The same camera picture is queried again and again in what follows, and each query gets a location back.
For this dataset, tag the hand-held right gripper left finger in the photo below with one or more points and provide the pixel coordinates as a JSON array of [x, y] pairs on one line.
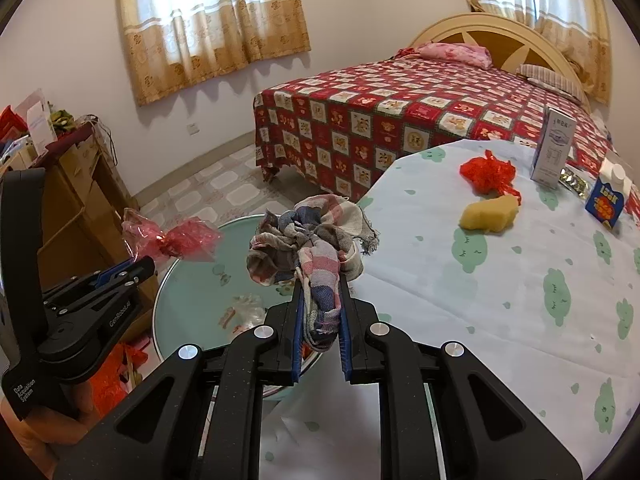
[[298, 335]]

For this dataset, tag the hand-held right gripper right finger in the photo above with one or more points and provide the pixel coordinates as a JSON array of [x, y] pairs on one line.
[[345, 340]]

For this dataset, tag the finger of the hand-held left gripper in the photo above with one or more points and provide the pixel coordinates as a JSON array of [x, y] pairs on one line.
[[135, 275], [115, 274]]

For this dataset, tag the red cellophane wrapper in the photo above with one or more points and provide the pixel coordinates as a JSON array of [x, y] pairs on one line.
[[175, 240]]

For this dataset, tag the teal round bin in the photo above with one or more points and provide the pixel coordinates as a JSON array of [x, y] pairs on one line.
[[200, 285]]

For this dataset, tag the plaid cloth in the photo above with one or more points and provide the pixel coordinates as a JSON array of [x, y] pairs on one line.
[[310, 240]]

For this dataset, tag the person's left hand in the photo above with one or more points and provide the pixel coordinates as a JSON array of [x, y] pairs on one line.
[[50, 430]]

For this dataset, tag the wooden cabinet with clutter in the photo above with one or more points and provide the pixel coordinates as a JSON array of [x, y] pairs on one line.
[[75, 200]]

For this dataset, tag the orange plastic bag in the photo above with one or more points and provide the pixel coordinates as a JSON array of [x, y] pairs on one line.
[[115, 375]]

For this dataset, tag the maroon cloth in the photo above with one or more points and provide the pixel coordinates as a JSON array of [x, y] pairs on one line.
[[70, 137]]

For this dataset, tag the open white box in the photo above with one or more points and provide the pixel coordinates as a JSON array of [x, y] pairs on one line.
[[39, 120]]

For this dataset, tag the yellow sponge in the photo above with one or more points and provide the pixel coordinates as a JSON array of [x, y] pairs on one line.
[[487, 215]]

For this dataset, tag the red mesh bag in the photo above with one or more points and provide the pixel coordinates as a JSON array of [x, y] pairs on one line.
[[487, 172]]

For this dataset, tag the red checkered bedspread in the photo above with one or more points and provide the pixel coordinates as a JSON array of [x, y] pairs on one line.
[[375, 110]]

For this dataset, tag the beige patterned curtain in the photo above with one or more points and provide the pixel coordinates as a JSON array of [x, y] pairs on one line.
[[210, 20], [565, 10]]

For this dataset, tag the shiny foil packet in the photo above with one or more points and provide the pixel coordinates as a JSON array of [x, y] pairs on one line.
[[575, 180]]

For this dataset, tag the tall white box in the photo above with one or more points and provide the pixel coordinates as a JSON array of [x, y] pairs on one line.
[[552, 147]]

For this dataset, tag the blue carton with white cap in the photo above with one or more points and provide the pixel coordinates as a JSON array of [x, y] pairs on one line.
[[606, 205]]

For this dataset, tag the pink floral pillow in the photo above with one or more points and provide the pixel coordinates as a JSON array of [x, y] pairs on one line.
[[450, 54]]

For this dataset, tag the striped pillow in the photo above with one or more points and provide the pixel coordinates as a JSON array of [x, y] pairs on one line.
[[550, 80]]

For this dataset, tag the cream wooden headboard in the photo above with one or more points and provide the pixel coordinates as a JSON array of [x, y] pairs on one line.
[[500, 30]]

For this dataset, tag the white wall socket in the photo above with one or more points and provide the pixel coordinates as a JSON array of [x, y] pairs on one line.
[[193, 128]]

